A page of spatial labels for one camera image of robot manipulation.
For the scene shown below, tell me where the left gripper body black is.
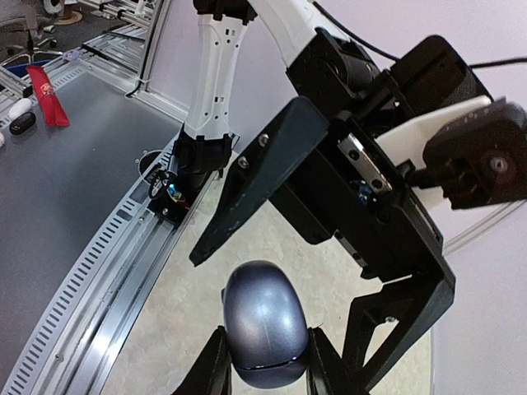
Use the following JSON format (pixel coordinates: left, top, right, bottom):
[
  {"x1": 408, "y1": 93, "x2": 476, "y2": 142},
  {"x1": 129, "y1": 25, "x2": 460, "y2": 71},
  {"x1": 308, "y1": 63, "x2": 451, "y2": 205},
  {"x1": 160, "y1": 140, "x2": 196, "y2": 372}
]
[{"x1": 267, "y1": 114, "x2": 445, "y2": 280}]

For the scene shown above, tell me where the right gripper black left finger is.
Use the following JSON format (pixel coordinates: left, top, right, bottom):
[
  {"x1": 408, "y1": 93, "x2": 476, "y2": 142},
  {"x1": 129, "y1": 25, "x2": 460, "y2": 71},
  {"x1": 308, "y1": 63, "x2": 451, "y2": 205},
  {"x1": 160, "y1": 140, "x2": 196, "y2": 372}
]
[{"x1": 172, "y1": 327, "x2": 231, "y2": 395}]

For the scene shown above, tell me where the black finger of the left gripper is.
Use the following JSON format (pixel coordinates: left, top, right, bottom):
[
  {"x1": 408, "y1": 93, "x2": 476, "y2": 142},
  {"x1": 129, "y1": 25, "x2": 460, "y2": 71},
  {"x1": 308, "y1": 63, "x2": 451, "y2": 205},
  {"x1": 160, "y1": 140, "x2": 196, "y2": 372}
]
[
  {"x1": 342, "y1": 253, "x2": 455, "y2": 391},
  {"x1": 189, "y1": 96, "x2": 329, "y2": 266}
]

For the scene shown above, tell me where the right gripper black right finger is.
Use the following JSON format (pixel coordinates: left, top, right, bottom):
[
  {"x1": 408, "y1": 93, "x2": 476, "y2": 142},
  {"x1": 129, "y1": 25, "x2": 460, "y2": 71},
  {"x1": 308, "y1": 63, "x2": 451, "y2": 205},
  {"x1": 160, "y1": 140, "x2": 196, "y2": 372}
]
[{"x1": 306, "y1": 328, "x2": 362, "y2": 394}]

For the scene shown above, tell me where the blue-grey earbud charging case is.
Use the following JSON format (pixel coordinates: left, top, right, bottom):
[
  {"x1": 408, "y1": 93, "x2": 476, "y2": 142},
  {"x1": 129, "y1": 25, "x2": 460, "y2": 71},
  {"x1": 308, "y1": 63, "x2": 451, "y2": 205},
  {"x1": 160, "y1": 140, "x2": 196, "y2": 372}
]
[{"x1": 222, "y1": 260, "x2": 309, "y2": 389}]

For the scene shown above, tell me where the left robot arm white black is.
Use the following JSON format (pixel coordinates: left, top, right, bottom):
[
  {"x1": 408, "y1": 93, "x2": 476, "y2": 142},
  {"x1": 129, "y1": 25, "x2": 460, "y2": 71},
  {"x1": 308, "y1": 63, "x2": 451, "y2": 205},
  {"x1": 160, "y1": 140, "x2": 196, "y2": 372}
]
[{"x1": 156, "y1": 1, "x2": 464, "y2": 387}]

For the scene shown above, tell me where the black earbud charging case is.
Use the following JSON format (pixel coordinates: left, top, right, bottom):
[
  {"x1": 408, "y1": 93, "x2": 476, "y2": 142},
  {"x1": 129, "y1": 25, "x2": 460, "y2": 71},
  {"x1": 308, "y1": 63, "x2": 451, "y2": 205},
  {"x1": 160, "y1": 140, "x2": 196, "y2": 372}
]
[{"x1": 9, "y1": 112, "x2": 36, "y2": 136}]

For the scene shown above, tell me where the white earbud charging case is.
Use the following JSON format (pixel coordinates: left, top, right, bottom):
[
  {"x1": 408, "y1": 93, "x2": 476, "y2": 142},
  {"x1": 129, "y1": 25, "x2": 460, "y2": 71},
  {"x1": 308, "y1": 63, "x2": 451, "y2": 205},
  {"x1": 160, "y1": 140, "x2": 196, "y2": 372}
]
[{"x1": 7, "y1": 98, "x2": 33, "y2": 120}]

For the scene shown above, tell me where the red cloth pouch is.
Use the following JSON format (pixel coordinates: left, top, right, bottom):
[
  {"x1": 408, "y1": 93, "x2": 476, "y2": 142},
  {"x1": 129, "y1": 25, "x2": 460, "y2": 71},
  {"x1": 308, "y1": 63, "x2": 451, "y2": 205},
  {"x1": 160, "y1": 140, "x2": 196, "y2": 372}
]
[{"x1": 26, "y1": 65, "x2": 70, "y2": 128}]

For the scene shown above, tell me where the office chair base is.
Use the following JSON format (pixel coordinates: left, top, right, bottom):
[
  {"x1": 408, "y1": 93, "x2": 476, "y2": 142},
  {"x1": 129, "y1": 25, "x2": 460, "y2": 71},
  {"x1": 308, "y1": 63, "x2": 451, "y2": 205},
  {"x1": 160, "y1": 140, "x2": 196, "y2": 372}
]
[{"x1": 0, "y1": 0, "x2": 67, "y2": 67}]

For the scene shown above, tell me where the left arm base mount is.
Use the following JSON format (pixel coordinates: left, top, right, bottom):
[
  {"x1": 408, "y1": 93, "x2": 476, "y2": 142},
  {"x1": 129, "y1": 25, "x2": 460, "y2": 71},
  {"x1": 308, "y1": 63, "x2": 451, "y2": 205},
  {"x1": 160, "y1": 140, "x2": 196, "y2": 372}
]
[{"x1": 140, "y1": 148, "x2": 212, "y2": 226}]

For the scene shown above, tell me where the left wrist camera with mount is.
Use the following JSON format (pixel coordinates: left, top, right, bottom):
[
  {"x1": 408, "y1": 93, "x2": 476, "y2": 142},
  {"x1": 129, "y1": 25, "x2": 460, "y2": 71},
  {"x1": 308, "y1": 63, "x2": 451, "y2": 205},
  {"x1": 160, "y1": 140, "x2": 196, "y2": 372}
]
[{"x1": 376, "y1": 95, "x2": 526, "y2": 210}]

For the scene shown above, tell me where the aluminium front rail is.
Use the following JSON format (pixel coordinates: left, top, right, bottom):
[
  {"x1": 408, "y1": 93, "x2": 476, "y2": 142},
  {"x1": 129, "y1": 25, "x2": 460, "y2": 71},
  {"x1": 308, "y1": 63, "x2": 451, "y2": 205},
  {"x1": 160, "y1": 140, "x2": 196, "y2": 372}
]
[{"x1": 0, "y1": 135, "x2": 223, "y2": 395}]

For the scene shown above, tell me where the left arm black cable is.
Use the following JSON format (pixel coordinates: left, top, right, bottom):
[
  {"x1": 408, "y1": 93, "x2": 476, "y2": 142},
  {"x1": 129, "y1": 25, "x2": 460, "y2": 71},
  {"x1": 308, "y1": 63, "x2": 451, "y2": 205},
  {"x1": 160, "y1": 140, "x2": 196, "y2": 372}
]
[{"x1": 312, "y1": 0, "x2": 527, "y2": 71}]

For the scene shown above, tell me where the left aluminium frame post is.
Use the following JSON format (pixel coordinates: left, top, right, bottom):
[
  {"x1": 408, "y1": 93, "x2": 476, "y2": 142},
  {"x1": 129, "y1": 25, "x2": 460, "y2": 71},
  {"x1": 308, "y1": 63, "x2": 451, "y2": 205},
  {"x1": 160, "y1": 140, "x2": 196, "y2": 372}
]
[{"x1": 124, "y1": 1, "x2": 197, "y2": 122}]

